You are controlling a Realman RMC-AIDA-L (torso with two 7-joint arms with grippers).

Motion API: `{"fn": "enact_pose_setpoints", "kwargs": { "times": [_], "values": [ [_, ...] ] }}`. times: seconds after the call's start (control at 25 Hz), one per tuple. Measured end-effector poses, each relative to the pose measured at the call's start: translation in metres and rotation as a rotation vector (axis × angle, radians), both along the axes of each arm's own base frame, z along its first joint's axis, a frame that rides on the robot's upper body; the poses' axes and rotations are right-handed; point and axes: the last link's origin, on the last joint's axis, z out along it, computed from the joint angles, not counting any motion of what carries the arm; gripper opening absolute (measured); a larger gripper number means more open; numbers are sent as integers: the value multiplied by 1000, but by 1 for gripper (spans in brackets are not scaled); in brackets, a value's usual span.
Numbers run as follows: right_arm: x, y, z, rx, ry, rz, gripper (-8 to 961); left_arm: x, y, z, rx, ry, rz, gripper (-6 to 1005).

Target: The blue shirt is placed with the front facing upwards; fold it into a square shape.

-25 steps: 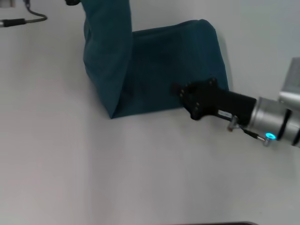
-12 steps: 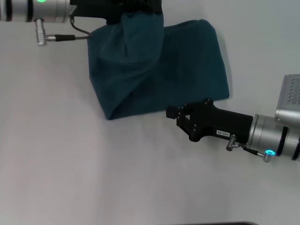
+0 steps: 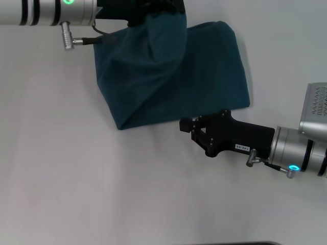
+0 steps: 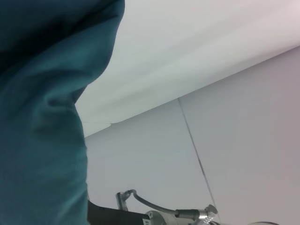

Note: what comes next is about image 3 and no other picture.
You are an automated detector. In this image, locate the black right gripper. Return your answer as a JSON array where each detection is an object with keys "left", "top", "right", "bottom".
[{"left": 179, "top": 109, "right": 276, "bottom": 159}]

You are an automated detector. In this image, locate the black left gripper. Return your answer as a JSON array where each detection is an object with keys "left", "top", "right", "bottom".
[{"left": 96, "top": 0, "right": 186, "bottom": 28}]

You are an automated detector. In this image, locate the teal t-shirt with pink lettering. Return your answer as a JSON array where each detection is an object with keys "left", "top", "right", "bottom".
[{"left": 92, "top": 12, "right": 251, "bottom": 131}]

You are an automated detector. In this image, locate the silver connector plug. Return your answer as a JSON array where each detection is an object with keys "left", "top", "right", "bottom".
[
  {"left": 60, "top": 21, "right": 84, "bottom": 52},
  {"left": 245, "top": 149, "right": 267, "bottom": 168},
  {"left": 279, "top": 165, "right": 300, "bottom": 179}
]

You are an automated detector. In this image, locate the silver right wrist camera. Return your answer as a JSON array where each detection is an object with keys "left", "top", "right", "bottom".
[{"left": 298, "top": 82, "right": 327, "bottom": 135}]

